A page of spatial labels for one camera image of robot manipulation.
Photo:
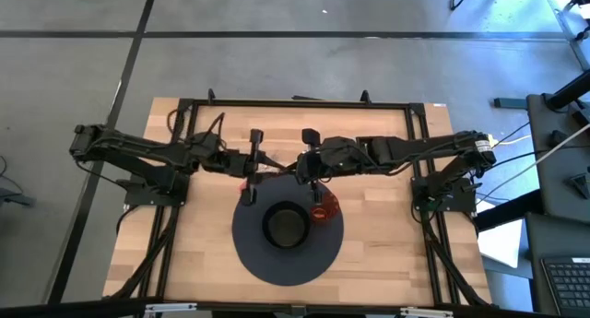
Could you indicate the white board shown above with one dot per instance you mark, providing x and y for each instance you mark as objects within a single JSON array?
[{"x": 500, "y": 244}]

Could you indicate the small black box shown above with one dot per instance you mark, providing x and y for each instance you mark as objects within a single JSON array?
[{"x": 557, "y": 138}]

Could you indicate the yellow power plug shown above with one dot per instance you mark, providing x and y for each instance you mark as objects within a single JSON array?
[{"x": 495, "y": 141}]

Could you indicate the orange faceted plastic cup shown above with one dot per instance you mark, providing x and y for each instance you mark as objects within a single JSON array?
[{"x": 329, "y": 208}]

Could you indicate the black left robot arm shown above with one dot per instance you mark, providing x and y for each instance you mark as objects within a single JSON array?
[{"x": 129, "y": 147}]

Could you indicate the grey metal foot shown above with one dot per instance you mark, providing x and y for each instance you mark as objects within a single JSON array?
[{"x": 509, "y": 102}]

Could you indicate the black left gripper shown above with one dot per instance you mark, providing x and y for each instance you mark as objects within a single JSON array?
[{"x": 235, "y": 163}]

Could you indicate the black bowl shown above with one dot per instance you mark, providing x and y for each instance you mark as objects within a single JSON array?
[{"x": 286, "y": 226}]

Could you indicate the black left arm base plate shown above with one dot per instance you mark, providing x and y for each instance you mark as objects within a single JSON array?
[{"x": 138, "y": 199}]

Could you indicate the black keyboard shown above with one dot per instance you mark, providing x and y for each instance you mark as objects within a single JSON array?
[{"x": 569, "y": 286}]

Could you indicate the black aluminium table frame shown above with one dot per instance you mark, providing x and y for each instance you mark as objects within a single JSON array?
[{"x": 345, "y": 104}]

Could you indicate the round dark woven placemat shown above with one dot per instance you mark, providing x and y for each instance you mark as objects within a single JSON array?
[{"x": 286, "y": 267}]

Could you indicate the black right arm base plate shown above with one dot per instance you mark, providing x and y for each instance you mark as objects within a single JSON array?
[{"x": 461, "y": 200}]

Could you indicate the black triangular stand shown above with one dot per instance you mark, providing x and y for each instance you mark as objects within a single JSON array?
[{"x": 580, "y": 184}]

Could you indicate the black horizontal crossbeam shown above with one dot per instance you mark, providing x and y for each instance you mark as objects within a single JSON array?
[{"x": 69, "y": 309}]

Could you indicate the silver bracket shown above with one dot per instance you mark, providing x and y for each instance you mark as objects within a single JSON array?
[
  {"x": 170, "y": 308},
  {"x": 426, "y": 312}
]

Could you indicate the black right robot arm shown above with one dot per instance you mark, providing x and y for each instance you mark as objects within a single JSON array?
[{"x": 415, "y": 147}]

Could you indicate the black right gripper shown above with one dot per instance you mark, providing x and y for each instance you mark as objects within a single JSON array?
[{"x": 310, "y": 168}]

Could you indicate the metal rail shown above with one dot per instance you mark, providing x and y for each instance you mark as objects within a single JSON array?
[{"x": 571, "y": 27}]

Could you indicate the black desk leg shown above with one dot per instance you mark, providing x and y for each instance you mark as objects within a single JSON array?
[{"x": 507, "y": 212}]

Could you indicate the black frame clamp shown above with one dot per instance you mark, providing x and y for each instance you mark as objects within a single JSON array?
[
  {"x": 211, "y": 96},
  {"x": 365, "y": 97}
]

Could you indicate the dark grey desk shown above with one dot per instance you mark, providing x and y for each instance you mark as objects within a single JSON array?
[{"x": 534, "y": 244}]

